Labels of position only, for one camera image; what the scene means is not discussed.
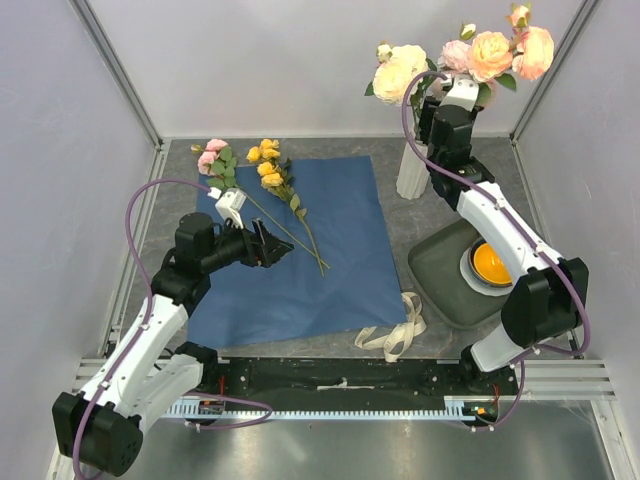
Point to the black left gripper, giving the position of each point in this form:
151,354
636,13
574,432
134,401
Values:
262,248

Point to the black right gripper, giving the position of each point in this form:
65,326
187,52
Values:
427,117

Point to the cream white rose stem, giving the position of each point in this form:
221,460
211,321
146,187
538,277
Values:
397,67

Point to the pink rose stem with bud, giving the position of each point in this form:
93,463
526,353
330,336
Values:
456,54

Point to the double pink rose stem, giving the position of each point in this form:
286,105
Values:
487,92

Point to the yellow rose stem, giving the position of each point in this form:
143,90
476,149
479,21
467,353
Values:
276,178

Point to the peach pink rose stem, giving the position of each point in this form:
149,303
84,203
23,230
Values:
527,54

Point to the blue wrapping paper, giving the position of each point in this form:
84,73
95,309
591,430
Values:
339,276

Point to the small pink rose stem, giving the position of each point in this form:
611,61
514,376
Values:
218,162

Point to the cream ribbon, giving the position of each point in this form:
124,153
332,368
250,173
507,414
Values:
394,344

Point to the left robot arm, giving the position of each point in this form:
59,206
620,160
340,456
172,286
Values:
104,424

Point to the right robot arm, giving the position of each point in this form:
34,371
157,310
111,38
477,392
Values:
548,292

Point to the white ribbed vase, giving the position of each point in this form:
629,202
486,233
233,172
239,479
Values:
413,175

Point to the dark green tray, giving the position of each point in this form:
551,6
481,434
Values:
434,267

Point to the orange bowl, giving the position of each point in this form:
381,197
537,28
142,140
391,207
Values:
487,266

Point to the white plate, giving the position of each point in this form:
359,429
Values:
475,283

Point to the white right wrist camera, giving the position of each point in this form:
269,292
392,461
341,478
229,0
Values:
464,91

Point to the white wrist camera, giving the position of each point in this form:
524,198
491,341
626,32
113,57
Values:
464,91
228,204

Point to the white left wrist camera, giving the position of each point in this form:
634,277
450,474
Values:
228,204

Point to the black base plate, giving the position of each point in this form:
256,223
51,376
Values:
350,385

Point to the slotted cable duct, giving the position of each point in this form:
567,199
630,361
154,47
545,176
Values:
193,408

